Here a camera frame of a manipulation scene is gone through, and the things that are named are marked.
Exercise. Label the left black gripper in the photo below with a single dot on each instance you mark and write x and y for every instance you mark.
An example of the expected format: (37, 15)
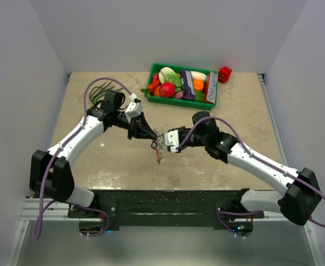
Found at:
(138, 128)

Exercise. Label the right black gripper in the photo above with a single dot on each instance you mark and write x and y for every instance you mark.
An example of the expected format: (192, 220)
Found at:
(181, 146)

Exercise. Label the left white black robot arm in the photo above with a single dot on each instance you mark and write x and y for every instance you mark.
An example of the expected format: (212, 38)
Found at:
(51, 174)

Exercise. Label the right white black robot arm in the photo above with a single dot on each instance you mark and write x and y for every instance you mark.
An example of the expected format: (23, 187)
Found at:
(295, 192)

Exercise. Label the green plastic bin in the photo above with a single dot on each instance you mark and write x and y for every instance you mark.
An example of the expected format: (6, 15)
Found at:
(156, 67)

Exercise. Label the purple sweet potato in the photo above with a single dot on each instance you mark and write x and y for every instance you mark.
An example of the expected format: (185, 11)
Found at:
(179, 95)

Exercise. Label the purple white box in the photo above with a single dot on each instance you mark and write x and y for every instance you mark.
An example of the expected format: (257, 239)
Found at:
(187, 85)

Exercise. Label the orange carrot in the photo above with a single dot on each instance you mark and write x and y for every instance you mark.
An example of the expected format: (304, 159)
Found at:
(157, 91)

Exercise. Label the green vegetable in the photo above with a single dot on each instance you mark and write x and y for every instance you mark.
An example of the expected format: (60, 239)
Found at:
(199, 96)

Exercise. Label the red apple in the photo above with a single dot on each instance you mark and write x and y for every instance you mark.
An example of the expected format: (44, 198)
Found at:
(167, 90)

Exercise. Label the red chili pepper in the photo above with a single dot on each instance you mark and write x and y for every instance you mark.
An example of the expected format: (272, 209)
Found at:
(154, 83)

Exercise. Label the orange fruit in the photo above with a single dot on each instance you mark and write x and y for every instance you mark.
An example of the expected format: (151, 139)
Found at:
(198, 85)

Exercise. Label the green spring onion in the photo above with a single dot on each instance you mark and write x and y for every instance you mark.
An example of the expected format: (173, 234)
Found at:
(98, 92)

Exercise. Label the white green cabbage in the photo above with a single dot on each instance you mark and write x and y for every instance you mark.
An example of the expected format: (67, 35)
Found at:
(166, 74)

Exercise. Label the white radish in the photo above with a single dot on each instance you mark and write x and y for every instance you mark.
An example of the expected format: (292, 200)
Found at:
(196, 75)

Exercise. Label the red grey box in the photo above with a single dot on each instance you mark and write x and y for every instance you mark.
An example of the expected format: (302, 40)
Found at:
(211, 88)

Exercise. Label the red bell pepper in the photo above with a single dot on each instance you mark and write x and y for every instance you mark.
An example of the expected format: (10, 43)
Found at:
(224, 74)

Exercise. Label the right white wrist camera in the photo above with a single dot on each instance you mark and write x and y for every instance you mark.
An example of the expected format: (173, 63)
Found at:
(171, 141)

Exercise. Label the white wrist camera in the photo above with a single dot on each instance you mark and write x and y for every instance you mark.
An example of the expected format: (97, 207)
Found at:
(135, 107)
(171, 141)

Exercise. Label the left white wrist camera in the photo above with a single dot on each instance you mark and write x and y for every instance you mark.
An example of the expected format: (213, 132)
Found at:
(135, 107)

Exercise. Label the black base frame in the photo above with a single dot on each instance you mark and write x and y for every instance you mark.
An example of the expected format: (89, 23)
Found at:
(113, 209)

